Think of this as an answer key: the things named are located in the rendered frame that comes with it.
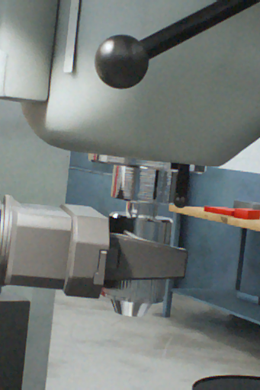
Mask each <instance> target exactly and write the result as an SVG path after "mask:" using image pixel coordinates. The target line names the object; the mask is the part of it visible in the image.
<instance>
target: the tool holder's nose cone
mask: <svg viewBox="0 0 260 390"><path fill-rule="evenodd" d="M111 301H112V305H113V307H114V310H115V312H116V313H119V315H125V316H131V317H143V316H145V315H146V313H147V311H149V309H150V308H151V306H152V304H137V303H136V302H124V301H119V300H114V299H111Z"/></svg>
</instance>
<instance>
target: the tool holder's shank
mask: <svg viewBox="0 0 260 390"><path fill-rule="evenodd" d="M126 201H127V205H126V213H127V215H130V216H140V217H149V218H155V217H156V216H158V210H159V205H162V204H161V203H144V202H136V201H130V200H126Z"/></svg>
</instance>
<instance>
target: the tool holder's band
mask: <svg viewBox="0 0 260 390"><path fill-rule="evenodd" d="M172 226H173V221H172V220H171V219H170V218H168V217H163V216H156V217H155V218H149V217H140V216H130V215H127V213H126V212H120V211H115V212H111V214H110V215H109V227H111V228H114V229H122V230H127V231H133V232H140V233H148V234H162V235H165V234H172Z"/></svg>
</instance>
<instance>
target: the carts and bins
mask: <svg viewBox="0 0 260 390"><path fill-rule="evenodd" d="M193 389H194V390H260V376H242V375H224V376H209V377H205V378H202V379H198V381H196V382H195V383H194V384H193V385H192V390H193Z"/></svg>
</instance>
